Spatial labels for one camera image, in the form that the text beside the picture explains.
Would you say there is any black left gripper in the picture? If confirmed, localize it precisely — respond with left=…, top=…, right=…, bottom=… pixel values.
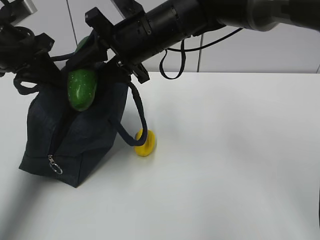
left=0, top=33, right=66, bottom=88

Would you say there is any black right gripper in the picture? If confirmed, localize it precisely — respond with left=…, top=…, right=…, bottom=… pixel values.
left=66, top=7, right=175, bottom=84

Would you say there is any green cucumber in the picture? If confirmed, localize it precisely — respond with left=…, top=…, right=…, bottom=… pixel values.
left=67, top=36, right=98, bottom=113

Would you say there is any dark navy fabric lunch bag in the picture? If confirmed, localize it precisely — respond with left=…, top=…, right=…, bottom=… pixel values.
left=19, top=59, right=148, bottom=187

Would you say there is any yellow lemon-shaped toy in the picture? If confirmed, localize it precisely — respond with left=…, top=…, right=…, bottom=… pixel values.
left=134, top=130, right=156, bottom=157

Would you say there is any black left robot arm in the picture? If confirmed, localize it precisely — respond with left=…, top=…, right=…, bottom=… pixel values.
left=0, top=0, right=65, bottom=88

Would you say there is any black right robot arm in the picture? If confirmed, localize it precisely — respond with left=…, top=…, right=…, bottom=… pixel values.
left=66, top=0, right=320, bottom=83

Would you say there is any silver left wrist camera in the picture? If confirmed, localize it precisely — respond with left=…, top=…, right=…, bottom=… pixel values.
left=9, top=0, right=38, bottom=26

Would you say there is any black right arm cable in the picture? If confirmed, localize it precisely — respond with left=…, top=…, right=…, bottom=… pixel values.
left=159, top=27, right=245, bottom=80

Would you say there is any silver zipper pull ring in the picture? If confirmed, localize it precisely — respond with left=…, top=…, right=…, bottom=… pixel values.
left=47, top=154, right=63, bottom=176

